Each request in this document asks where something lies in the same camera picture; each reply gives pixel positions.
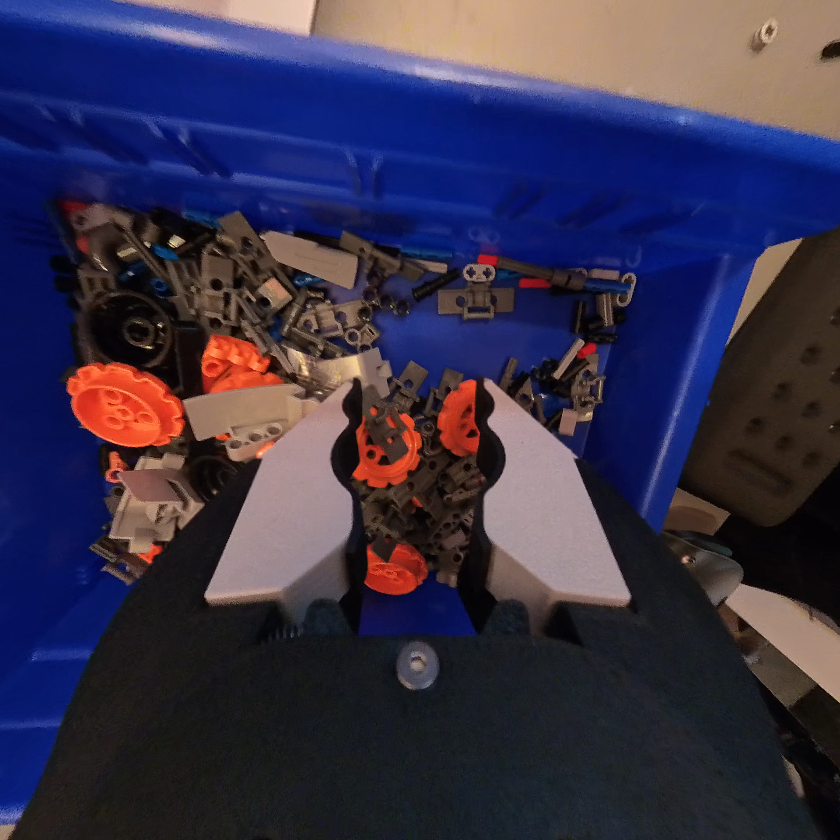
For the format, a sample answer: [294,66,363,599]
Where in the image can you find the blue bin with square tag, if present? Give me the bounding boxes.
[0,0,840,815]

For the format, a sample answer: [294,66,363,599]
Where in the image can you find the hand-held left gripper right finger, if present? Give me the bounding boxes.
[466,378,631,634]

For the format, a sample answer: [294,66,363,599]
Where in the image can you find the black perforated armrest pad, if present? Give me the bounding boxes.
[683,226,840,529]

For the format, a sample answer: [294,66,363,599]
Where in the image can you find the pile of small brick parts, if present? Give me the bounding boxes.
[53,197,637,598]

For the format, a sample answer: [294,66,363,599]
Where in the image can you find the grey armrest bracket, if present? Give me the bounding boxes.
[663,493,749,618]

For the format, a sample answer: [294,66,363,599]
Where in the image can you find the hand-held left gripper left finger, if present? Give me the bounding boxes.
[204,381,368,631]

